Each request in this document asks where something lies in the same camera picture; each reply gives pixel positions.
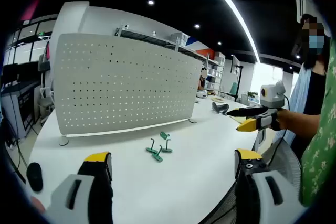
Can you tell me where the grey mesh office chair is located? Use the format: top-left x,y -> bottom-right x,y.
207,129 -> 303,224

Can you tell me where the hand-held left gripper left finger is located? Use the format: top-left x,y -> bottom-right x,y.
43,151 -> 114,224

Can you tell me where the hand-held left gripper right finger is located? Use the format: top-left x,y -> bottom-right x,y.
234,148 -> 308,224

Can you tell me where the white perforated mounting plate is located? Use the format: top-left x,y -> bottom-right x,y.
51,33 -> 204,146

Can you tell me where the black curved device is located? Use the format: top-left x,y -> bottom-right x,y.
212,102 -> 229,114

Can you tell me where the black oval object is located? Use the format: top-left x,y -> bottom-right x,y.
26,162 -> 44,193

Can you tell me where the metal shelf with bins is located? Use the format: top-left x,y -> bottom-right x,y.
170,31 -> 226,91

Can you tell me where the ceiling air conditioner vent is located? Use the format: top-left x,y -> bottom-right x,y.
293,0 -> 325,24

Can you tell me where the dark office desk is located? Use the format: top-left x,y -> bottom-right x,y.
0,79 -> 40,140

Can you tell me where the person's right hand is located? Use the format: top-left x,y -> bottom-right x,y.
271,108 -> 292,132

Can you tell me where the curved ceiling light strip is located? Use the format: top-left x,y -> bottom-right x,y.
198,0 -> 261,62

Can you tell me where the orange object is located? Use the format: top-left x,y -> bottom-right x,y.
30,196 -> 47,216

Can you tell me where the metal storage shelf rack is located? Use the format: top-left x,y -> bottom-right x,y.
114,24 -> 227,97

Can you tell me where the white office chair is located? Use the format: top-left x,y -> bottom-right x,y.
37,53 -> 55,127

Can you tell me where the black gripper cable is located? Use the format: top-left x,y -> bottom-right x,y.
269,94 -> 291,168

